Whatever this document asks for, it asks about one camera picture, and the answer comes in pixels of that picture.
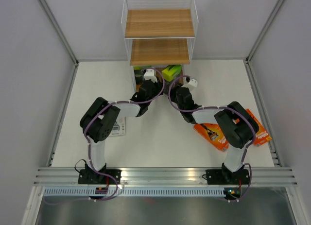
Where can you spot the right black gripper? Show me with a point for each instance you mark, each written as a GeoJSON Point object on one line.
{"type": "Point", "coordinates": [172, 93]}

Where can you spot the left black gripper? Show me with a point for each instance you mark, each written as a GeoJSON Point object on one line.
{"type": "Point", "coordinates": [160, 86]}

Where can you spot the black green razor box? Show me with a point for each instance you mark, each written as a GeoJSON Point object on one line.
{"type": "Point", "coordinates": [171, 72]}
{"type": "Point", "coordinates": [139, 72]}

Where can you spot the white blister razor pack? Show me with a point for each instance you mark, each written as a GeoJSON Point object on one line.
{"type": "Point", "coordinates": [119, 128]}

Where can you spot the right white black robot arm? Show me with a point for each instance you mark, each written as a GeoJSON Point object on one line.
{"type": "Point", "coordinates": [237, 125]}

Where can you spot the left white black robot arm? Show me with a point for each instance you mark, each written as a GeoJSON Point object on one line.
{"type": "Point", "coordinates": [98, 122]}

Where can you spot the orange razor box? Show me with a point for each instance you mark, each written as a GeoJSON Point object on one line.
{"type": "Point", "coordinates": [262, 136]}
{"type": "Point", "coordinates": [213, 134]}

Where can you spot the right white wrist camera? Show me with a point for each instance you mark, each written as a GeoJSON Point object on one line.
{"type": "Point", "coordinates": [191, 84]}

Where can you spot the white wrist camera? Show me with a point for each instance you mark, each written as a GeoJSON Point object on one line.
{"type": "Point", "coordinates": [150, 74]}
{"type": "Point", "coordinates": [191, 84]}

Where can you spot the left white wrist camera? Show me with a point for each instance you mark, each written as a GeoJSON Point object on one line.
{"type": "Point", "coordinates": [150, 74]}

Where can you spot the white wire wooden shelf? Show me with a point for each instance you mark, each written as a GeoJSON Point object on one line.
{"type": "Point", "coordinates": [159, 32]}

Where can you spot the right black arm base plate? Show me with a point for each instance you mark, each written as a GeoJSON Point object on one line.
{"type": "Point", "coordinates": [225, 177]}

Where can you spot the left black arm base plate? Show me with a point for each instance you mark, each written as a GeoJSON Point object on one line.
{"type": "Point", "coordinates": [89, 177]}

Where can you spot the aluminium mounting rail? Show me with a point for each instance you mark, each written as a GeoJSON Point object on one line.
{"type": "Point", "coordinates": [181, 177]}

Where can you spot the white slotted cable duct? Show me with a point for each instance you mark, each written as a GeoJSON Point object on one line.
{"type": "Point", "coordinates": [135, 191]}

